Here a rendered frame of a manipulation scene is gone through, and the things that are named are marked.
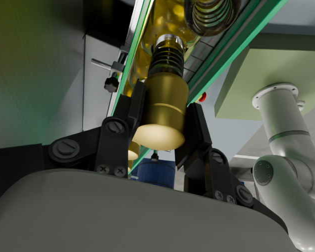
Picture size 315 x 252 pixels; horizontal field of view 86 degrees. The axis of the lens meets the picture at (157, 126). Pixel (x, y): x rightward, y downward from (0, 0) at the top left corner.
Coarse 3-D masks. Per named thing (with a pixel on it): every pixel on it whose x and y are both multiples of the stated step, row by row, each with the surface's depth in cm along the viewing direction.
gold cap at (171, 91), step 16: (160, 80) 11; (176, 80) 11; (160, 96) 10; (176, 96) 11; (144, 112) 10; (160, 112) 10; (176, 112) 10; (144, 128) 10; (160, 128) 10; (176, 128) 10; (144, 144) 11; (160, 144) 11; (176, 144) 11
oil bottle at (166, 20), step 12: (156, 0) 15; (168, 0) 15; (156, 12) 15; (168, 12) 14; (180, 12) 15; (156, 24) 15; (168, 24) 15; (180, 24) 15; (144, 36) 17; (156, 36) 16; (180, 36) 15; (192, 36) 15; (144, 48) 17; (192, 48) 16
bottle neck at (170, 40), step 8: (160, 40) 15; (168, 40) 14; (176, 40) 15; (160, 48) 14; (168, 48) 14; (176, 48) 14; (184, 48) 16; (152, 56) 14; (160, 56) 13; (168, 56) 13; (176, 56) 14; (152, 64) 13; (160, 64) 13; (168, 64) 13; (176, 64) 13; (152, 72) 13; (176, 72) 13
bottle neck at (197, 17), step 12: (192, 0) 9; (204, 0) 12; (216, 0) 11; (228, 0) 9; (240, 0) 9; (192, 12) 9; (204, 12) 11; (216, 12) 10; (228, 12) 9; (192, 24) 10; (204, 24) 10; (216, 24) 10; (228, 24) 9; (204, 36) 10
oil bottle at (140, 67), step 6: (138, 48) 20; (138, 54) 19; (144, 54) 19; (138, 60) 19; (144, 60) 19; (132, 66) 20; (138, 66) 19; (144, 66) 19; (132, 72) 20; (138, 72) 20; (144, 72) 19; (132, 78) 21; (138, 78) 20; (144, 78) 20; (132, 84) 21
